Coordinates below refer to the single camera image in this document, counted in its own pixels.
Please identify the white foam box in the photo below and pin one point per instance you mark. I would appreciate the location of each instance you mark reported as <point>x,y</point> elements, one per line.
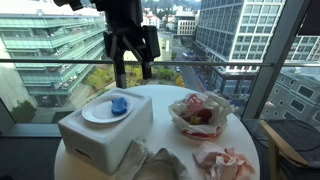
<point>110,140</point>

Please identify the grey window railing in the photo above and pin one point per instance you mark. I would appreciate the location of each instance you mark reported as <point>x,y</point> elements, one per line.
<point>50,61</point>

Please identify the red round fruit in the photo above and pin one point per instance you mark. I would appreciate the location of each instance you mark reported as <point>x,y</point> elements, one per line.
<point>204,115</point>

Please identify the grey window mullion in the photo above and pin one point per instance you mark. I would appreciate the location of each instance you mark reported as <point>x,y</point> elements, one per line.
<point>121,81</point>

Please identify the dark grey seat cushion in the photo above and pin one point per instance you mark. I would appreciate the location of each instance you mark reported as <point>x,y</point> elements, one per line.
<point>293,136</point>

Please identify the wooden chair frame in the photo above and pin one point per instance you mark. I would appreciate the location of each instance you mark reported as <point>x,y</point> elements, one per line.
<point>273,143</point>

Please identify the yellow fruit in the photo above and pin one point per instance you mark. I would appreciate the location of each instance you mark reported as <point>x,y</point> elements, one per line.
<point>194,120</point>

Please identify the black panel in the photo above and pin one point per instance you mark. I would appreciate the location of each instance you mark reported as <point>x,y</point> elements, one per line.
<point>311,20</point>

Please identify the white red plastic bag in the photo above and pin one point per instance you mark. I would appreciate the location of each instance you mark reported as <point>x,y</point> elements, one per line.
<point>216,106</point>

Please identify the blue sponge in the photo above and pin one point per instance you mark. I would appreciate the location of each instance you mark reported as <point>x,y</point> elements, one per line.
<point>119,106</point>

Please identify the white paper plate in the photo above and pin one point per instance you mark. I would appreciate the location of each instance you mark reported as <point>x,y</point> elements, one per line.
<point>96,111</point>

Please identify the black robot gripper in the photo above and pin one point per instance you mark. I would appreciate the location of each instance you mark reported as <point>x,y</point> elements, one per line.
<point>123,13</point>

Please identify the slanted grey window post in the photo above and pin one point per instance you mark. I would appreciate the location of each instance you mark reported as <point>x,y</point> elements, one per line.
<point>276,50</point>

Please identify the pink white crumpled cloth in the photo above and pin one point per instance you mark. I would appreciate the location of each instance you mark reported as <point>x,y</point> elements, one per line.
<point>223,163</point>

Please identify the grey crumpled cloth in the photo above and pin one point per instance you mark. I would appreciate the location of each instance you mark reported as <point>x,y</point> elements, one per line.
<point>160,166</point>

